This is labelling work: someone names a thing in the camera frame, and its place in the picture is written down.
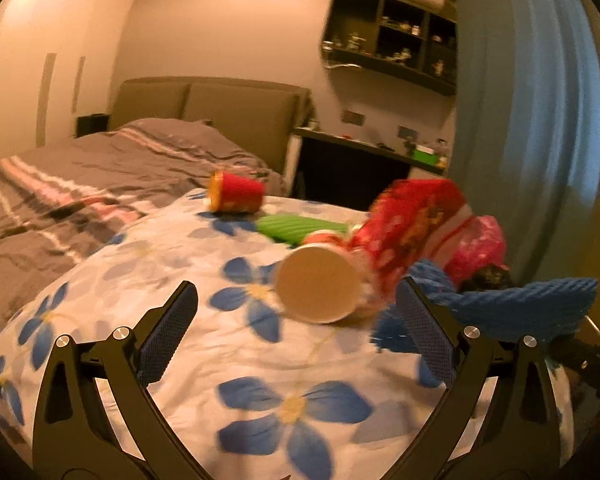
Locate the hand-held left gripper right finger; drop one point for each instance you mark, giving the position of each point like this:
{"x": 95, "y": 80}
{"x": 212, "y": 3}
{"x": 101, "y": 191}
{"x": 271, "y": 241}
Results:
{"x": 422, "y": 332}

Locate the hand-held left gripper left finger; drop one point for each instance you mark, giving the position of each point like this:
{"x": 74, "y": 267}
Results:
{"x": 172, "y": 332}

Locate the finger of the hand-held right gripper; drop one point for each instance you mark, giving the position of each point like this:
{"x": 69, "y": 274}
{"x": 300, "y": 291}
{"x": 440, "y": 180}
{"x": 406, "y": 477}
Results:
{"x": 434, "y": 279}
{"x": 525, "y": 305}

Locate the red patterned plastic bag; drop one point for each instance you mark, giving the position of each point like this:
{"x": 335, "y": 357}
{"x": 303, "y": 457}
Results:
{"x": 410, "y": 225}

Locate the pink plastic bag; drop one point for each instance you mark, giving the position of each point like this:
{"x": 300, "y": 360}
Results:
{"x": 482, "y": 242}

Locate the white paper cup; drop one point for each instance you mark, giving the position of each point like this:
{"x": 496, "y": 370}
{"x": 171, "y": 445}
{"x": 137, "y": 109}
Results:
{"x": 315, "y": 282}

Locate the red paper cup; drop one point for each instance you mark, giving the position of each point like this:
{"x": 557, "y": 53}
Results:
{"x": 240, "y": 194}

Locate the blue floral blanket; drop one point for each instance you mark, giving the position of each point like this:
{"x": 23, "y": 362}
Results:
{"x": 220, "y": 360}

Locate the green box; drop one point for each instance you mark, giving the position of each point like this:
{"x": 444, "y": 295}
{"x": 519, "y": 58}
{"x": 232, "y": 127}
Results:
{"x": 426, "y": 156}

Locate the dark desk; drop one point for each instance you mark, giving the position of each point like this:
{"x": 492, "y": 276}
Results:
{"x": 340, "y": 170}

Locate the green ribbed plastic wrapper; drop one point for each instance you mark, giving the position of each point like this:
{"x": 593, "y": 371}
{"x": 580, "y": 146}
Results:
{"x": 290, "y": 228}

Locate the grey striped duvet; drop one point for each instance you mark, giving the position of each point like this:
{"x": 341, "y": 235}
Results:
{"x": 80, "y": 180}

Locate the blue curtain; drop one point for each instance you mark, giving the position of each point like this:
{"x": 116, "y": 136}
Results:
{"x": 520, "y": 110}

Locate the black nightstand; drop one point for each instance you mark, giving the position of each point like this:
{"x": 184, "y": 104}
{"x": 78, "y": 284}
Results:
{"x": 92, "y": 124}

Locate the brown padded headboard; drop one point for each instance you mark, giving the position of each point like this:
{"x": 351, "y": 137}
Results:
{"x": 230, "y": 105}

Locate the row of small figurines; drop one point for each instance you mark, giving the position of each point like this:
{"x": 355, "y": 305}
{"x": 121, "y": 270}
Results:
{"x": 355, "y": 40}

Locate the white wardrobe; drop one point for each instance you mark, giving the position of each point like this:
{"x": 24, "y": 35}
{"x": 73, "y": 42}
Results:
{"x": 40, "y": 50}

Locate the wall socket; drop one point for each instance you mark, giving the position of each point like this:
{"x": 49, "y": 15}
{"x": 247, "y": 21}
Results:
{"x": 408, "y": 132}
{"x": 353, "y": 117}

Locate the dark wall shelf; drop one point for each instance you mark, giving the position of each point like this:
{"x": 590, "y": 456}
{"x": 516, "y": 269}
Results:
{"x": 365, "y": 57}

